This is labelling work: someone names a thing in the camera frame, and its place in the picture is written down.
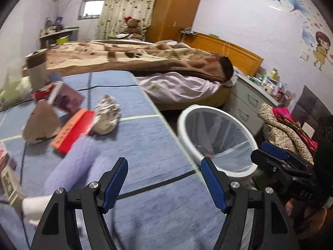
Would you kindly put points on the green box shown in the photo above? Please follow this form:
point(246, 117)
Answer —
point(62, 40)

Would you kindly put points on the purple printed box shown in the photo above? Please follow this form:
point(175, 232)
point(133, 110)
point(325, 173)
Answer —
point(67, 99)

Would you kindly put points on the green printed carton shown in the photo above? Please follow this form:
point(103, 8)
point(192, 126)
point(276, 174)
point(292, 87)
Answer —
point(9, 179)

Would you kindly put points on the brown patterned blanket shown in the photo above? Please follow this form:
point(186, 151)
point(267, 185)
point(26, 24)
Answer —
point(117, 54)

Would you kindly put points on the wooden bed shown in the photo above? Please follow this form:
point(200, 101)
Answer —
point(234, 54)

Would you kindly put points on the window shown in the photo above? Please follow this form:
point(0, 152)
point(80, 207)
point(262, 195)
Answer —
point(91, 7)

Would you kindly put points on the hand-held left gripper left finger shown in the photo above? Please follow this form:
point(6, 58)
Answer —
point(114, 185)

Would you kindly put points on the wooden wardrobe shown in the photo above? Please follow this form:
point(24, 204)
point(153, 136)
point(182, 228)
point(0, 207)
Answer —
point(177, 7)

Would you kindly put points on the dark chair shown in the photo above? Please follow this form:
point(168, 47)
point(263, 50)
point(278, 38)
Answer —
point(312, 101)

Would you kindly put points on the person's right hand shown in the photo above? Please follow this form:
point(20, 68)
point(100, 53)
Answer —
point(305, 218)

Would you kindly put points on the pale pink quilt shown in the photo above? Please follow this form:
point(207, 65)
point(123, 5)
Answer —
point(177, 84)

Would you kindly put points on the brown teddy bear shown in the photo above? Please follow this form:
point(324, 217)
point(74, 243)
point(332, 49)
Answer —
point(132, 26)

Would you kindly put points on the pink garment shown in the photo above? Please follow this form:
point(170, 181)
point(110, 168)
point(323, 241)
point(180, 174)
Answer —
point(283, 114)

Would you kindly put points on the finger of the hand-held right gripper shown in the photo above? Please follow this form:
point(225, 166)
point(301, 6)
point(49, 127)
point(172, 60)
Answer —
point(270, 168)
point(274, 150)

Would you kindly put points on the grey nightstand with drawers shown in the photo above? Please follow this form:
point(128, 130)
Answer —
point(247, 101)

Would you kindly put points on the cartoon girl wall sticker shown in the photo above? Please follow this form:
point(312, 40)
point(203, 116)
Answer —
point(321, 47)

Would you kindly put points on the brown white cardboard box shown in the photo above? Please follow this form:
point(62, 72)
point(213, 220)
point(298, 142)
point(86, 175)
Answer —
point(36, 67)

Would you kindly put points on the white plastic bag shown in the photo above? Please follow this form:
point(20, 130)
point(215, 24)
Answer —
point(13, 91)

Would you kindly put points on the patterned curtain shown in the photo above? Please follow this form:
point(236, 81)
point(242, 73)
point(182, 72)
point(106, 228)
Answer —
point(124, 0)

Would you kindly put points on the group of bottles and jars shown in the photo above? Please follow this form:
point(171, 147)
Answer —
point(270, 83)

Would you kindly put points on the white round trash bin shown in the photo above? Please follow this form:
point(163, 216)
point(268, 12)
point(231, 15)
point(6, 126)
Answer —
point(187, 127)

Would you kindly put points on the floral padded garment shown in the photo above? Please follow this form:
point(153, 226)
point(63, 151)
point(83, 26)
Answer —
point(281, 132)

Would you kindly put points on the white tissue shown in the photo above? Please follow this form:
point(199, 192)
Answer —
point(36, 205)

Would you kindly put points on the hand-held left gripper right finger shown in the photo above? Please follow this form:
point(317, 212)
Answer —
point(213, 185)

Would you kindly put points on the clear plastic bin liner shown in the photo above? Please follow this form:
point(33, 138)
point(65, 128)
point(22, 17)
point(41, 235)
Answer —
point(221, 140)

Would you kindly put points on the blue dolphin wall sticker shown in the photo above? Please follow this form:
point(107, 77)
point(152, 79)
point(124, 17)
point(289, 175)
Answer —
point(294, 4)

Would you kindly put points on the cluttered side desk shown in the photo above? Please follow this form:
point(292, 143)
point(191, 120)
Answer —
point(57, 32)

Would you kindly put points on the red flat box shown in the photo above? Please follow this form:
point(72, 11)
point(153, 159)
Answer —
point(71, 131)

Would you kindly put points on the printed wrapper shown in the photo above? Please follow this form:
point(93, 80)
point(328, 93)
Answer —
point(106, 114)

